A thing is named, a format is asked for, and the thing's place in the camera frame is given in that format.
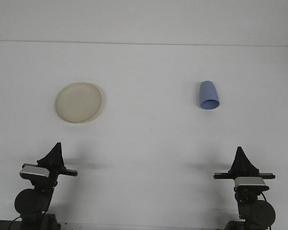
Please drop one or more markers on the pale round plate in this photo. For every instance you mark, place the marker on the pale round plate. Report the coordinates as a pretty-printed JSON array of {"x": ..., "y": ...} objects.
[{"x": 78, "y": 103}]

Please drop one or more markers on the pale blue cup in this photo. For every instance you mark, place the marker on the pale blue cup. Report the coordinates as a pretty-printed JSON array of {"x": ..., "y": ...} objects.
[{"x": 207, "y": 94}]

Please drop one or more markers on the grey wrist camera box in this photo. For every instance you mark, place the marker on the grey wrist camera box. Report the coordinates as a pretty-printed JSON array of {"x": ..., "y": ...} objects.
[
  {"x": 249, "y": 182},
  {"x": 34, "y": 172}
]

